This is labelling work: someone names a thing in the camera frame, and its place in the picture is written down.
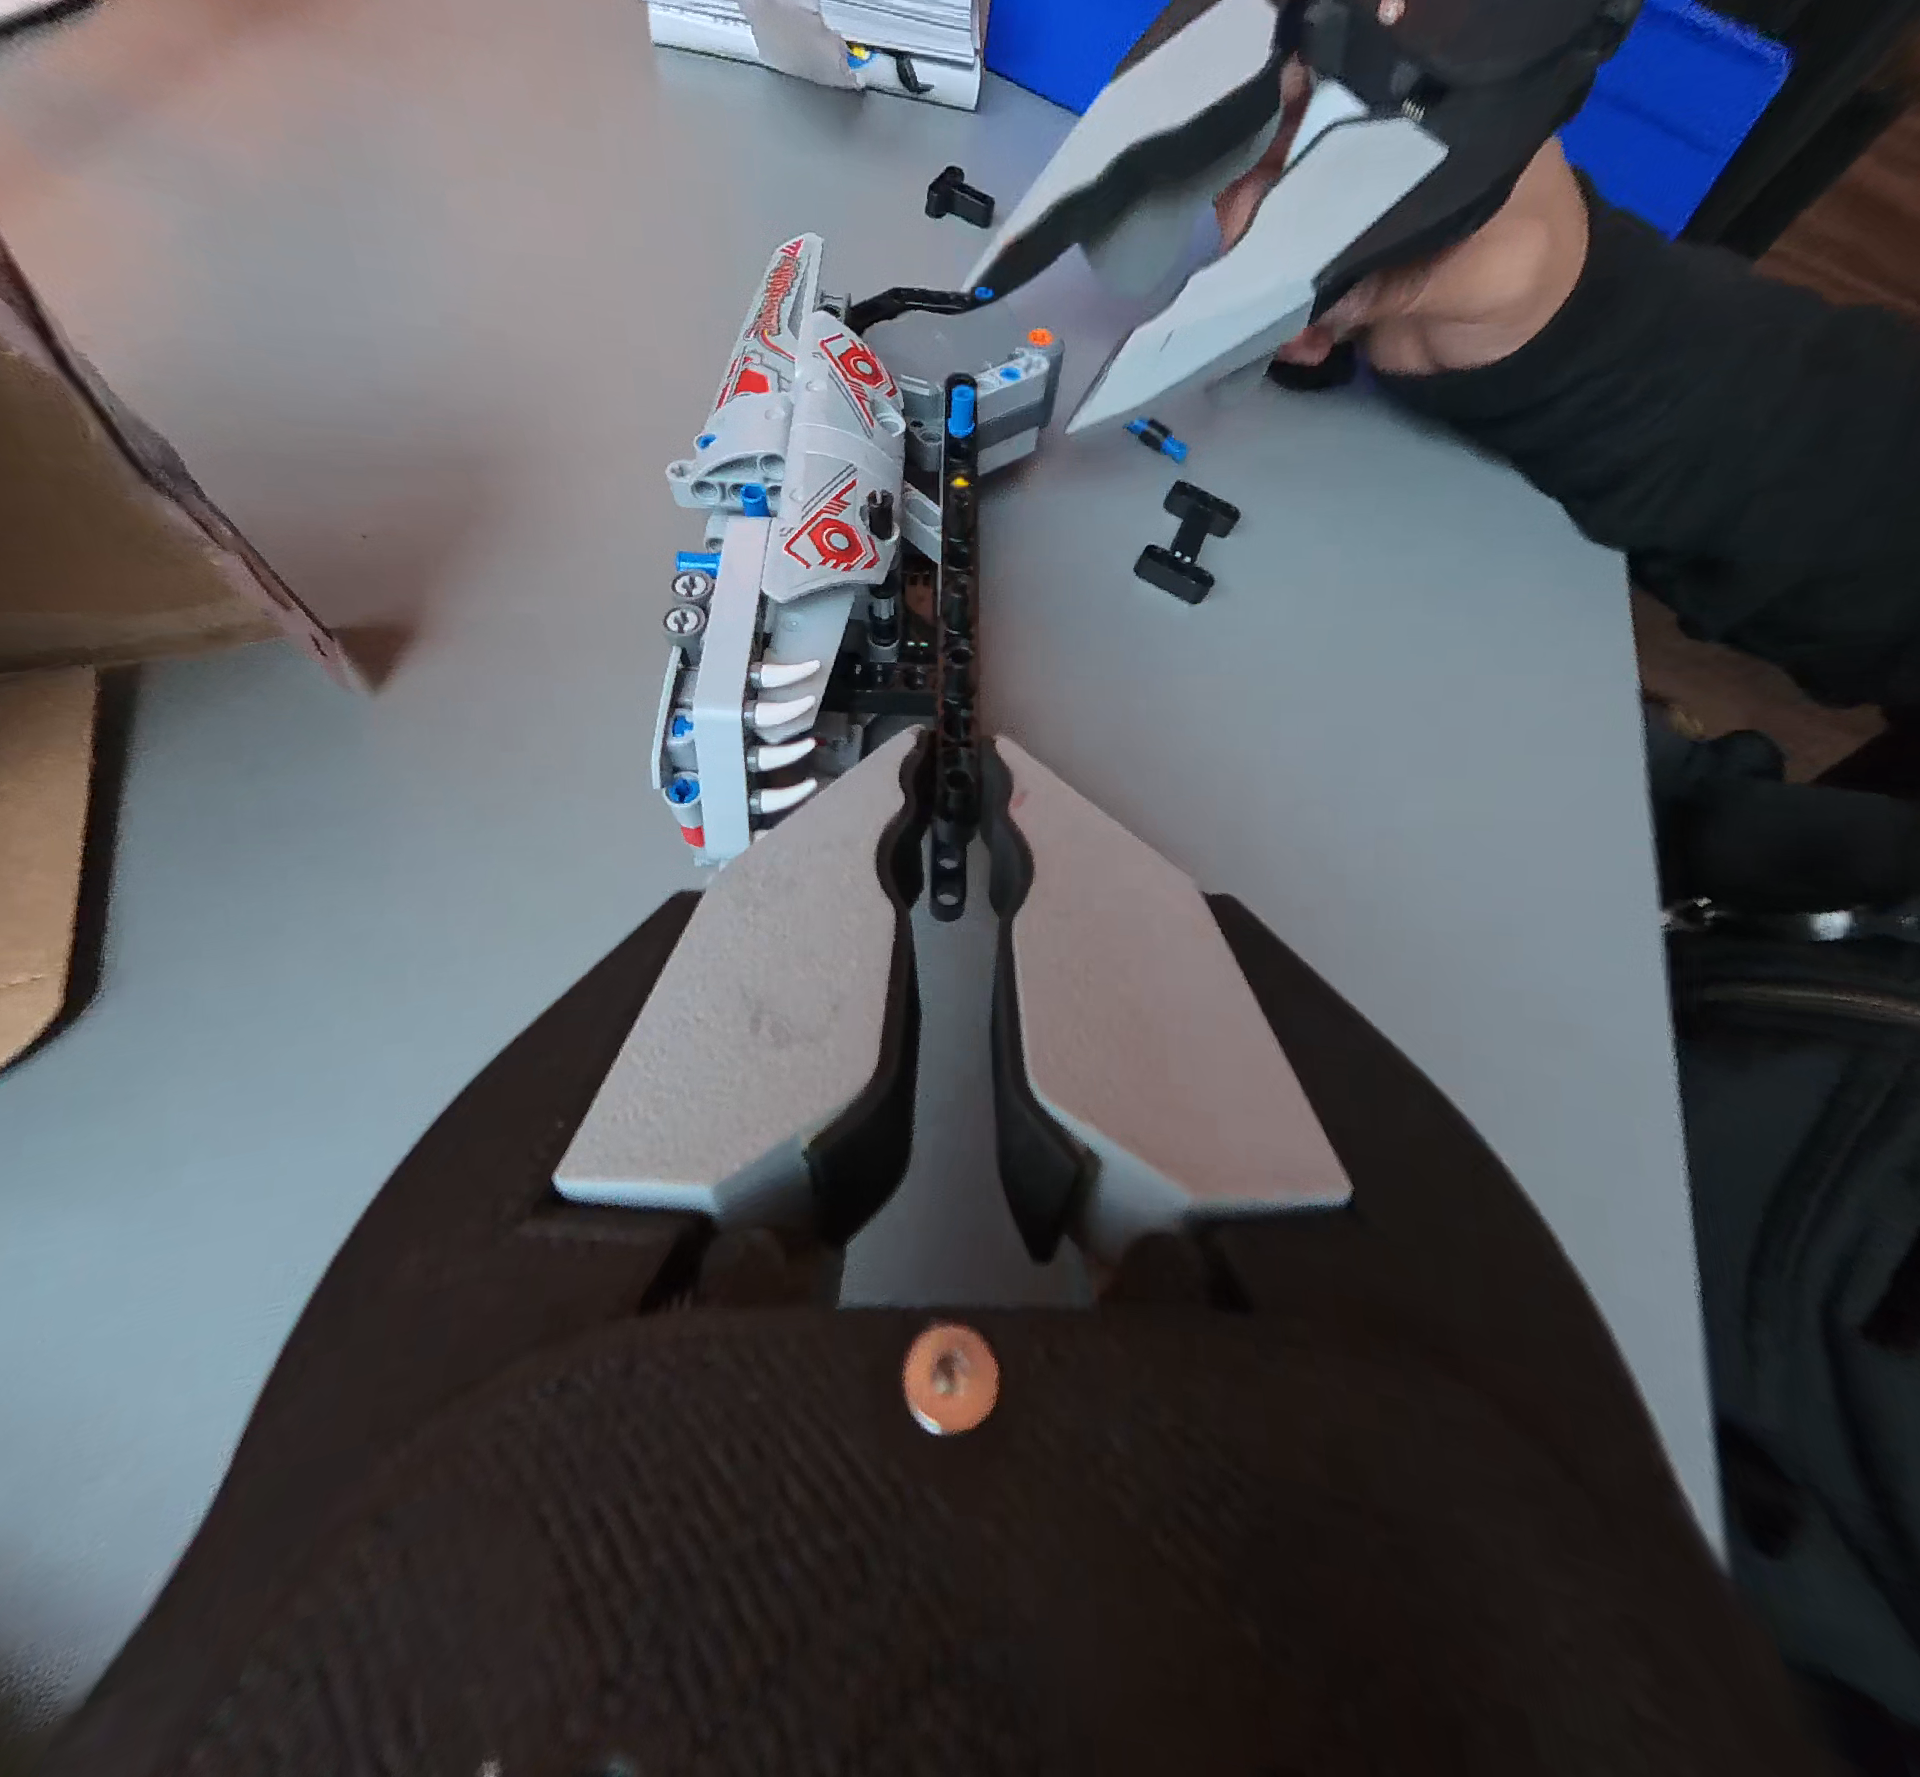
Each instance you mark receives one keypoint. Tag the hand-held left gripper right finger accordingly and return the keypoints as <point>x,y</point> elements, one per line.
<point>1169,1042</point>

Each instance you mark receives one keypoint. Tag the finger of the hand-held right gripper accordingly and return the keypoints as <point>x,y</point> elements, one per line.
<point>1155,141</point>
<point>1259,277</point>

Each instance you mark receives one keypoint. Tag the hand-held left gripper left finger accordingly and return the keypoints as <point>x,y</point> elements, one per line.
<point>735,1042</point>

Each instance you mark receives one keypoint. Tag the black and blue lego pin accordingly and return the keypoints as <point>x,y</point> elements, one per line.
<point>1155,435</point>

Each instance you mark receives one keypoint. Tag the person's right forearm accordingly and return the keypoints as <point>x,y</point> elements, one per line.
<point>1725,426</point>

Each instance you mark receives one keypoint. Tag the black lego angle connector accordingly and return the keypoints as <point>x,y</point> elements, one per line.
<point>956,196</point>

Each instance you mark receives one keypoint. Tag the black lego H connector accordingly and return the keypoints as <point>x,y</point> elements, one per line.
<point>1187,538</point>

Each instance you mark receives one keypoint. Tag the person's right hand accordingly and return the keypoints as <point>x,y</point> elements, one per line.
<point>1470,300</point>

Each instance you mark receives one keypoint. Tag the open cardboard box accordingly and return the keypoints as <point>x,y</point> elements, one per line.
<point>91,533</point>

